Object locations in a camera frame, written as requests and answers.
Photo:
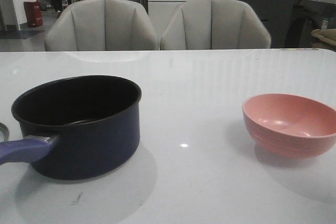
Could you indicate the pink bowl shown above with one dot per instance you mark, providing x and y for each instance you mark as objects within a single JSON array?
[{"x": 290, "y": 125}]

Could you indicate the glass lid with blue knob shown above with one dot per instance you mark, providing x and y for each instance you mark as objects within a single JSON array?
[{"x": 4, "y": 132}]

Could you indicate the right grey upholstered chair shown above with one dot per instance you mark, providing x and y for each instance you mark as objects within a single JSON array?
[{"x": 214, "y": 24}]

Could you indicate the grey upholstered chair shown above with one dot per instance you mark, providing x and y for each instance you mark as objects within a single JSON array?
[
  {"x": 214, "y": 24},
  {"x": 102, "y": 25}
]

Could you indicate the dark blue saucepan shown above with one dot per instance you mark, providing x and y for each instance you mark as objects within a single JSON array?
[{"x": 76, "y": 128}]

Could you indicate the left grey upholstered chair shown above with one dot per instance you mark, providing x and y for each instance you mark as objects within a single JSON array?
[{"x": 102, "y": 25}]

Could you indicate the red bin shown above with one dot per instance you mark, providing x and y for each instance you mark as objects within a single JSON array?
[{"x": 33, "y": 13}]

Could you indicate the black appliance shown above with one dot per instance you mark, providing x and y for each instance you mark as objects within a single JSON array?
[{"x": 308, "y": 15}]

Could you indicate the beige cushion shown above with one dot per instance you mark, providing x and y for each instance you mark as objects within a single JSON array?
[{"x": 324, "y": 38}]

